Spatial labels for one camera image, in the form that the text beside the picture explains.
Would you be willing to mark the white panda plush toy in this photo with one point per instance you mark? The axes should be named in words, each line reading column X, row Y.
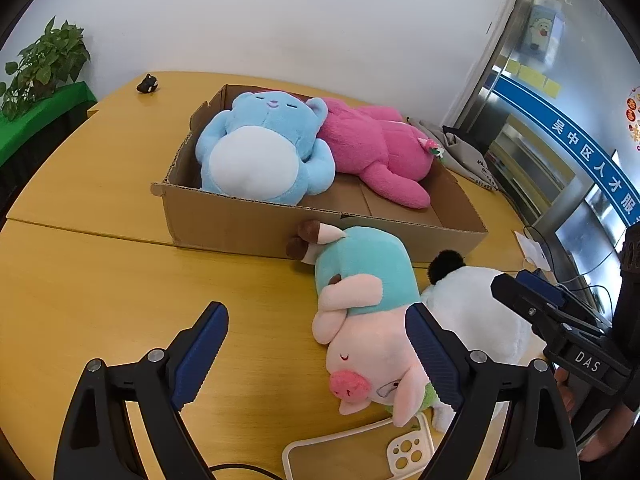
column 480, row 300

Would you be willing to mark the glass door with metal frame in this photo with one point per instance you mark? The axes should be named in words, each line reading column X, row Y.
column 550, row 160

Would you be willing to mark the yellow sticky note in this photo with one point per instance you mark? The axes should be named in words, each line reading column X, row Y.
column 551, row 87
column 513, row 66
column 531, row 75

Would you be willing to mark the green potted plant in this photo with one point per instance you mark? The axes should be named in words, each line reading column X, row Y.
column 45, row 60

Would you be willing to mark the magenta plush toy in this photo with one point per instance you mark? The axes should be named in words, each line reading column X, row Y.
column 380, row 155

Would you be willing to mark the blue banner strip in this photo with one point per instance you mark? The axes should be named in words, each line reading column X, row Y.
column 560, row 130

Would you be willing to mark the small black figurine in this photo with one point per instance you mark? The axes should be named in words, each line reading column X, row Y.
column 148, row 84

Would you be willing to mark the red window decoration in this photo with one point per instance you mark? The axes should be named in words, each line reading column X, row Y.
column 634, row 120

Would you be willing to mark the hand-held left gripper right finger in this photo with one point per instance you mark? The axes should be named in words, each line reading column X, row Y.
column 432, row 355

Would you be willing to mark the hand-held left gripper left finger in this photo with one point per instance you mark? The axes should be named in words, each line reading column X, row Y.
column 200, row 350

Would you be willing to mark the person's right forearm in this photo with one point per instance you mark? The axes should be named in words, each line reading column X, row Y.
column 610, row 430

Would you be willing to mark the cream phone case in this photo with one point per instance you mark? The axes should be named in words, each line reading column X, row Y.
column 407, row 452

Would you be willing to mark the brown cardboard box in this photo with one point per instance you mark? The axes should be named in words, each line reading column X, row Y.
column 225, row 220

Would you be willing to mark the pink pig plush toy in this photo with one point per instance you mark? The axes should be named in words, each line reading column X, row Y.
column 365, row 270

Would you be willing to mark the person's right hand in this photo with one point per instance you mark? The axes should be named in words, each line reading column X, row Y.
column 565, row 387

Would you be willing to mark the grey cloth bag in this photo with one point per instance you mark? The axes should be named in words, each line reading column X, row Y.
column 465, row 165

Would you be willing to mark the blue bear plush toy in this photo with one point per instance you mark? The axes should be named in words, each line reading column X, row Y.
column 260, row 160

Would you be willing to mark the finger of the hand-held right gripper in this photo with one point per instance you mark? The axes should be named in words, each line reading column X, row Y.
column 545, row 290
column 520, row 295

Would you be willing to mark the cartoon door poster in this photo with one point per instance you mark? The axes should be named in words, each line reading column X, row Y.
column 542, row 30

